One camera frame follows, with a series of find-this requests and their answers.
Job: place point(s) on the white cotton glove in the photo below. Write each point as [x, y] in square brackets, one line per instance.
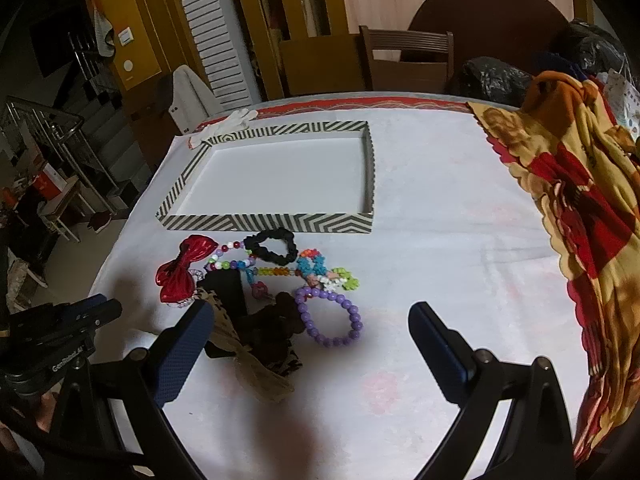
[225, 122]

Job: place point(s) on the black rectangular hair accessory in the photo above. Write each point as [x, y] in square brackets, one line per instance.
[225, 292]

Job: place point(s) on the striped shallow cardboard box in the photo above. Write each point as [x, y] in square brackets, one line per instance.
[275, 175]

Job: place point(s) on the metal stair railing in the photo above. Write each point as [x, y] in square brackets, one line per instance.
[50, 117]

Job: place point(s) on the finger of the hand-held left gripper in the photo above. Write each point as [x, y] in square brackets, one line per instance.
[102, 312]
[82, 306]

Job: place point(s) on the orange red printed blanket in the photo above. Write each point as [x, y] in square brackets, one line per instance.
[575, 185]

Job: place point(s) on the black plastic bag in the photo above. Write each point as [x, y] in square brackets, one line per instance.
[495, 80]
[590, 45]

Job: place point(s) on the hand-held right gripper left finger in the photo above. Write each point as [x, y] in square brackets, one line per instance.
[182, 355]

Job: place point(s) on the dark brown scrunchie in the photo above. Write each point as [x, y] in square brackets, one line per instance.
[272, 330]

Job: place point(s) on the hanging grey white cloth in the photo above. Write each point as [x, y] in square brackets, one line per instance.
[104, 35]

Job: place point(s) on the black scrunchie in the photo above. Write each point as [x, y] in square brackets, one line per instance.
[252, 246]

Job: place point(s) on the red shiny hair bow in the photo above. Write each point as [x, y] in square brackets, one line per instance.
[182, 260]

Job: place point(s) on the red slippers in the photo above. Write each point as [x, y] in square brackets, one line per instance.
[100, 222]

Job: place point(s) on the white louvered door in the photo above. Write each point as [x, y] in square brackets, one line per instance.
[215, 35]

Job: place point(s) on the dark brown wooden chair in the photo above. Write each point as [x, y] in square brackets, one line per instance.
[405, 40]

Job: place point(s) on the white wall switch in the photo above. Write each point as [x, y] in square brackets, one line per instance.
[126, 35]

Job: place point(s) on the red patterned tablecloth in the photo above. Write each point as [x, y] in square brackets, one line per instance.
[350, 105]

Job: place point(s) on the round brown tabletop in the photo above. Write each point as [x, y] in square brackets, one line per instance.
[490, 5]

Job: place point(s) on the small white side table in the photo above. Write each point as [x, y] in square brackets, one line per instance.
[62, 200]

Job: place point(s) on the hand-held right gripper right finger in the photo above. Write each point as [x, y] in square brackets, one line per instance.
[442, 355]

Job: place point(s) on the round white wall knob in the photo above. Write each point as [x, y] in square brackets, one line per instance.
[128, 66]

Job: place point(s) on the white jacket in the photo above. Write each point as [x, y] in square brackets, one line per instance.
[192, 95]

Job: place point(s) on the pink charm pendant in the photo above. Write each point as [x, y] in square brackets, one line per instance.
[260, 291]

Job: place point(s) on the white printed plastic bag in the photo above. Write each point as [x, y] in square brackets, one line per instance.
[622, 100]

